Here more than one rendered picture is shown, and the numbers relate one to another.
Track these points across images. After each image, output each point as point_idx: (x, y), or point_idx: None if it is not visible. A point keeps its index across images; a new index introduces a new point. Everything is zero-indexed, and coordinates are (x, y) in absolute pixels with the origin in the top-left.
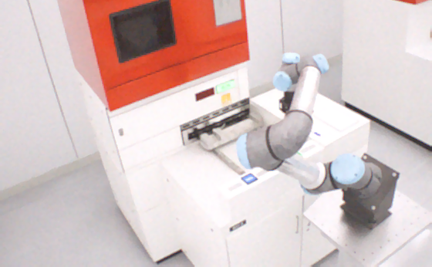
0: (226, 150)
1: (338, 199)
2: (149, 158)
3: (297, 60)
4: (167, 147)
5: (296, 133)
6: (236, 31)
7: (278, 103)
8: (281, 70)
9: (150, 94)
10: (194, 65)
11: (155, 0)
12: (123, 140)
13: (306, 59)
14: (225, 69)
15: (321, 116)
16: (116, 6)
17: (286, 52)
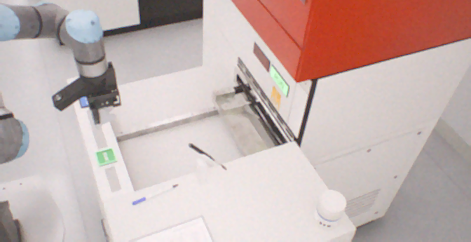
0: (216, 125)
1: (33, 224)
2: (215, 48)
3: (66, 24)
4: (226, 59)
5: None
6: (293, 12)
7: (265, 175)
8: (51, 5)
9: None
10: None
11: None
12: (207, 1)
13: (11, 5)
14: None
15: (193, 228)
16: None
17: (94, 14)
